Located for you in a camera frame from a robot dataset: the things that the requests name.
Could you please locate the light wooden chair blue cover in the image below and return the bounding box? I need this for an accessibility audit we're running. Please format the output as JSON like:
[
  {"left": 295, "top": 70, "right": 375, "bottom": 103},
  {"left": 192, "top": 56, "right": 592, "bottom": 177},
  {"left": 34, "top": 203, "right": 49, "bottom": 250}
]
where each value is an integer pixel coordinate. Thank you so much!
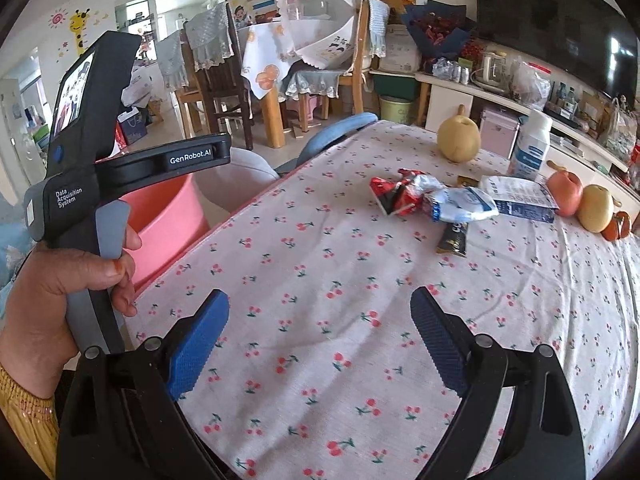
[{"left": 285, "top": 0, "right": 391, "bottom": 118}]

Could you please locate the wooden dining table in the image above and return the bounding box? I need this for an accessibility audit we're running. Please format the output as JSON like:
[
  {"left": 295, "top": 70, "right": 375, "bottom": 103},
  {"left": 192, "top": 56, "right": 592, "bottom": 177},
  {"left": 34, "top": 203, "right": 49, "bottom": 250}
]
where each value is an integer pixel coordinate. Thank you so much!
[{"left": 241, "top": 22, "right": 303, "bottom": 150}]

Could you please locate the dark blue paper bag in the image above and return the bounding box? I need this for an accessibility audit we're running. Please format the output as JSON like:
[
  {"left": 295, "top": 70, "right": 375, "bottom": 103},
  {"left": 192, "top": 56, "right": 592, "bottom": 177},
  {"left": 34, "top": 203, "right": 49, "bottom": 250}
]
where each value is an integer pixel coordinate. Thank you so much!
[{"left": 117, "top": 105, "right": 151, "bottom": 146}]

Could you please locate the white blue snack bag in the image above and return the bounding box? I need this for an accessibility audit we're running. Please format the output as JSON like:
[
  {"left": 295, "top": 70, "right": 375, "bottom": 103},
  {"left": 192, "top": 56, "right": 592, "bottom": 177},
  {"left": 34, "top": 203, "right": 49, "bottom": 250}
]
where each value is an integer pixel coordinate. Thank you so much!
[{"left": 425, "top": 185, "right": 500, "bottom": 223}]

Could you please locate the giraffe wall sticker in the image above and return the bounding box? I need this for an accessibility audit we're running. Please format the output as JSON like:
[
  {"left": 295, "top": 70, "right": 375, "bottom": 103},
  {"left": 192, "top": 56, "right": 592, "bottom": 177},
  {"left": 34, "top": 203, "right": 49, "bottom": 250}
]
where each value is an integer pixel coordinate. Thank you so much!
[{"left": 67, "top": 7, "right": 103, "bottom": 51}]

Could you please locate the white mesh food cover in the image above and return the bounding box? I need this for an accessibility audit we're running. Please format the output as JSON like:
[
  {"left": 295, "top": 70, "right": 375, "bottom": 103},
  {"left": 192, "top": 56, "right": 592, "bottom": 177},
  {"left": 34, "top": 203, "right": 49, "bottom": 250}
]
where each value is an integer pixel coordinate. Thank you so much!
[{"left": 273, "top": 0, "right": 358, "bottom": 71}]

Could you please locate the white blue medicine box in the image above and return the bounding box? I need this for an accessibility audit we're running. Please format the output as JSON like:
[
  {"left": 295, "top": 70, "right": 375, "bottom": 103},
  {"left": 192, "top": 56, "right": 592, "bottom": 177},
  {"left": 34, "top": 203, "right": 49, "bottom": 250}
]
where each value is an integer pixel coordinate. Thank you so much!
[{"left": 479, "top": 175, "right": 561, "bottom": 224}]

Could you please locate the glass electric kettle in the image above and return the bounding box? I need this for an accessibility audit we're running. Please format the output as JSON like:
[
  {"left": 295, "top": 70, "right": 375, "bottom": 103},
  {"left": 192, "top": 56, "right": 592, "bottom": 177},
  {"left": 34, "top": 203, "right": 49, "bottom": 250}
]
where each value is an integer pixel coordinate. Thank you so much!
[{"left": 472, "top": 50, "right": 511, "bottom": 91}]

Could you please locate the pink storage case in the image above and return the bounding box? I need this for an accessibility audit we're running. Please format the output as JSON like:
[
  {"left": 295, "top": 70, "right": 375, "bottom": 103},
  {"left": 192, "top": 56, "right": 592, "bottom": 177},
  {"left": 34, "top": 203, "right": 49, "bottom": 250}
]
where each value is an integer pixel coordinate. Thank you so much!
[{"left": 480, "top": 106, "right": 521, "bottom": 153}]

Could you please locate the green storage box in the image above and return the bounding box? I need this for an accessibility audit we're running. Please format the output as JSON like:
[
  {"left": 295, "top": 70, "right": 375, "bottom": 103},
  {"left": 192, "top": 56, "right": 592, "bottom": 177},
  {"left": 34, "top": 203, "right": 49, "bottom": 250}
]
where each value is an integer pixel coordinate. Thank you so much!
[{"left": 372, "top": 71, "right": 420, "bottom": 101}]

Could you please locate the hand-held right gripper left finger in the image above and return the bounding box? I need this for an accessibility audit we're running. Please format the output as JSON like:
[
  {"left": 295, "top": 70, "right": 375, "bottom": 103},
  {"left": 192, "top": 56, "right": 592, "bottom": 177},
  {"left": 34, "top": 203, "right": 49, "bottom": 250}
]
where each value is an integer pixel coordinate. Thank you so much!
[{"left": 55, "top": 289, "right": 230, "bottom": 480}]

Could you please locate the clear plastic bag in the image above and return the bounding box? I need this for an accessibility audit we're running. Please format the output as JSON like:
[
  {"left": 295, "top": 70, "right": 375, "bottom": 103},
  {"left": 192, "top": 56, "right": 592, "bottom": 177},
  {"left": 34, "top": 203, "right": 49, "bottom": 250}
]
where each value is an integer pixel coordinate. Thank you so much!
[{"left": 510, "top": 60, "right": 553, "bottom": 108}]

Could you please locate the white television cabinet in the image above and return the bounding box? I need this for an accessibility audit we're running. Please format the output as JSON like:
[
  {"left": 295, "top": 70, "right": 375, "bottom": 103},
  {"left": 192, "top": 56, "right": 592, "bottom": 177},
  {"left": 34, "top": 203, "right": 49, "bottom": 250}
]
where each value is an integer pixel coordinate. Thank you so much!
[{"left": 415, "top": 72, "right": 631, "bottom": 186}]

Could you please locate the pink plastic bucket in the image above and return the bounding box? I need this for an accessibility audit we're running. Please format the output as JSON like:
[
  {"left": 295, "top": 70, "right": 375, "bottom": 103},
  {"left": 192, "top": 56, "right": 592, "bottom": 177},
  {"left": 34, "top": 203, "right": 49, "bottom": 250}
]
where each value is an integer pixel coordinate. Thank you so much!
[{"left": 117, "top": 172, "right": 211, "bottom": 293}]

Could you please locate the person's left hand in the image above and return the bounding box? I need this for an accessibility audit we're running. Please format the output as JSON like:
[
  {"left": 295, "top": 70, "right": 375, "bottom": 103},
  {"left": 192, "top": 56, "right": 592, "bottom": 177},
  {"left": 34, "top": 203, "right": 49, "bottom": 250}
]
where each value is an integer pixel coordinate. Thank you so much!
[{"left": 0, "top": 225, "right": 143, "bottom": 401}]

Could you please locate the orange print tablecloth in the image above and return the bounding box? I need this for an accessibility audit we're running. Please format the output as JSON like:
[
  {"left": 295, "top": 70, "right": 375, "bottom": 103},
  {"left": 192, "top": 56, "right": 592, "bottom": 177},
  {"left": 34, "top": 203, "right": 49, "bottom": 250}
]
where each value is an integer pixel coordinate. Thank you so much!
[{"left": 241, "top": 22, "right": 303, "bottom": 101}]

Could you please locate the white bottle blue label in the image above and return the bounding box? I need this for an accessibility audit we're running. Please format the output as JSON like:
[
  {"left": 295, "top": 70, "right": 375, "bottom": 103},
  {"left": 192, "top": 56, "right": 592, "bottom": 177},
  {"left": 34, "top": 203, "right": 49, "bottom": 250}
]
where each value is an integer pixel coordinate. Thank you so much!
[{"left": 509, "top": 109, "right": 553, "bottom": 181}]

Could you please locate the dark blue flower bouquet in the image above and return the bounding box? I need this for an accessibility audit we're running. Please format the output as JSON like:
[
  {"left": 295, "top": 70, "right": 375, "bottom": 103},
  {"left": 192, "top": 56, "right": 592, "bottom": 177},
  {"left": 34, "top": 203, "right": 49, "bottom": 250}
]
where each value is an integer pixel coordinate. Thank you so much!
[{"left": 402, "top": 4, "right": 476, "bottom": 61}]

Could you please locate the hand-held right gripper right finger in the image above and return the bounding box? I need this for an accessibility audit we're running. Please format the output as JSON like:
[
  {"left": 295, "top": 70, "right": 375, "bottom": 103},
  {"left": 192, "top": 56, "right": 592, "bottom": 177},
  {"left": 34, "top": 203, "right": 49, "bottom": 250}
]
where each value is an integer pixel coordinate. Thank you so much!
[{"left": 410, "top": 286, "right": 586, "bottom": 480}]

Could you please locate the cherry print tablecloth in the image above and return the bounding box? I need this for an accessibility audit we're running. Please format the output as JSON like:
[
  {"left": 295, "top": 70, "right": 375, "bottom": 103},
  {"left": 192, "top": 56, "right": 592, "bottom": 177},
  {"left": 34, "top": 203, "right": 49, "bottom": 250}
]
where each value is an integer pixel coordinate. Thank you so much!
[{"left": 122, "top": 120, "right": 640, "bottom": 480}]

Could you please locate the black flat television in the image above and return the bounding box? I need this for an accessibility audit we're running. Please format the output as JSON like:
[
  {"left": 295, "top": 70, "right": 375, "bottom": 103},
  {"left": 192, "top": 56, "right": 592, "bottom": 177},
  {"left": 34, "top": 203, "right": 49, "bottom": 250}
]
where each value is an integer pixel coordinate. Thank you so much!
[{"left": 472, "top": 0, "right": 640, "bottom": 103}]

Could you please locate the light wooden chair grey cover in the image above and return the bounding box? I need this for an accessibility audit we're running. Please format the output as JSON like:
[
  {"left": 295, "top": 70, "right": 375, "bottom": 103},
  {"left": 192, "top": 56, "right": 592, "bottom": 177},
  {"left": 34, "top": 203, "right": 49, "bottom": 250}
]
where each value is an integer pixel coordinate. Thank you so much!
[{"left": 157, "top": 30, "right": 201, "bottom": 126}]

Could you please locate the yellow pear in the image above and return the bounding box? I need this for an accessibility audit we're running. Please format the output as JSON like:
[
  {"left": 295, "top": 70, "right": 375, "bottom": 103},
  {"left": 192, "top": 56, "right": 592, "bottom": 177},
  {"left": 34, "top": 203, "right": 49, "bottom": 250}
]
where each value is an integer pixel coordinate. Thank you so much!
[
  {"left": 437, "top": 105, "right": 481, "bottom": 163},
  {"left": 577, "top": 185, "right": 614, "bottom": 233}
]

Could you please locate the black gold sachet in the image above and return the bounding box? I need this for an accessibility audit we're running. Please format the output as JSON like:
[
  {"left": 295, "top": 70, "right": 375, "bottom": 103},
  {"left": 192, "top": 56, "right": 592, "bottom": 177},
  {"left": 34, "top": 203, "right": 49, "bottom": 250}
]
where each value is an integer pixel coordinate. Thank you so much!
[{"left": 436, "top": 220, "right": 471, "bottom": 256}]

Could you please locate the red black snack wrapper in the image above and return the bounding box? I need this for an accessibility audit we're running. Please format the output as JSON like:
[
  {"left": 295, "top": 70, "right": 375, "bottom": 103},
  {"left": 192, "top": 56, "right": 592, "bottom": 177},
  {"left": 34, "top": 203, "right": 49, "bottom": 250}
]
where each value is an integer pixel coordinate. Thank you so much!
[{"left": 370, "top": 169, "right": 432, "bottom": 217}]

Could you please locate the green waste bin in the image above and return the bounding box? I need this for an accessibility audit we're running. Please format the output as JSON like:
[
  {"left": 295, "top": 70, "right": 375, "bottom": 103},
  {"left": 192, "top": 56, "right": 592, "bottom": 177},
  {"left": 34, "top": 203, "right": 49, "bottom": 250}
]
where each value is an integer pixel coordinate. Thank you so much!
[{"left": 378, "top": 96, "right": 416, "bottom": 126}]

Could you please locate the person's left forearm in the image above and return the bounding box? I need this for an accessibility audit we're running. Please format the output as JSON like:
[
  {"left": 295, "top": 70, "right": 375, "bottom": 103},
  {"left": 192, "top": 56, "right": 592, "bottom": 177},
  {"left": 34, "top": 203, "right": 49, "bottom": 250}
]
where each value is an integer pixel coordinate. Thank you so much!
[{"left": 0, "top": 362, "right": 58, "bottom": 478}]

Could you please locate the grey padded stool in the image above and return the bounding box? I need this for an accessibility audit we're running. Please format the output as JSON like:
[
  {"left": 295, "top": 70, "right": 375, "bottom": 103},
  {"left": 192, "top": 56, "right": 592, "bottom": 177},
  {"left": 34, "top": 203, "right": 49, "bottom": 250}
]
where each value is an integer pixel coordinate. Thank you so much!
[{"left": 192, "top": 147, "right": 280, "bottom": 221}]

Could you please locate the dark wooden chair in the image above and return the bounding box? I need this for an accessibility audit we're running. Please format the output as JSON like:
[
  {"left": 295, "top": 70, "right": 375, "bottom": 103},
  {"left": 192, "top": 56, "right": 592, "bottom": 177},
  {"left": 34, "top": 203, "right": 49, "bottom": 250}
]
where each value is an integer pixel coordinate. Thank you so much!
[{"left": 182, "top": 2, "right": 253, "bottom": 136}]

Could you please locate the red apple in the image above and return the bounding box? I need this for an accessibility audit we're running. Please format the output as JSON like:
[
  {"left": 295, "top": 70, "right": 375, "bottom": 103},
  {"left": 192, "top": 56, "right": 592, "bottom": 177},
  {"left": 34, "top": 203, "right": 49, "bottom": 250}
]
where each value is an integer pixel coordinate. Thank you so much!
[{"left": 546, "top": 169, "right": 583, "bottom": 217}]

